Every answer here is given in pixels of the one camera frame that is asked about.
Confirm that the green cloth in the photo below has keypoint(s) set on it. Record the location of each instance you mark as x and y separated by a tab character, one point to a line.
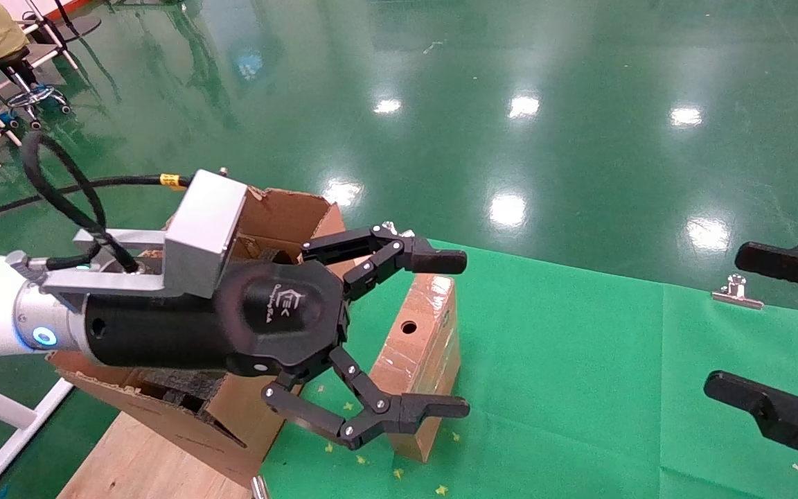
579	388

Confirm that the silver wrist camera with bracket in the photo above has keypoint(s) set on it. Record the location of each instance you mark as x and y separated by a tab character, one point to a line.
205	222

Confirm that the black floor stand base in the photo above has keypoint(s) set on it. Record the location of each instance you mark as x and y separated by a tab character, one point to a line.
84	26

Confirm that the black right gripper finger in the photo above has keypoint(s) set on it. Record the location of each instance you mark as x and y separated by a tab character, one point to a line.
780	412
787	263

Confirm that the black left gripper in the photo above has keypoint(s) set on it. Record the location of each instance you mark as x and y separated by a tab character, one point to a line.
267	319

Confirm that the small taped cardboard box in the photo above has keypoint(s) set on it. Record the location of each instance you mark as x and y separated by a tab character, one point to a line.
420	346

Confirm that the black stool with chrome base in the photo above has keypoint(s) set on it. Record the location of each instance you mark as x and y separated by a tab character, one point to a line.
7	59

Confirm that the large open cardboard carton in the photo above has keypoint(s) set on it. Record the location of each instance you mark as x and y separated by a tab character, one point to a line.
240	423

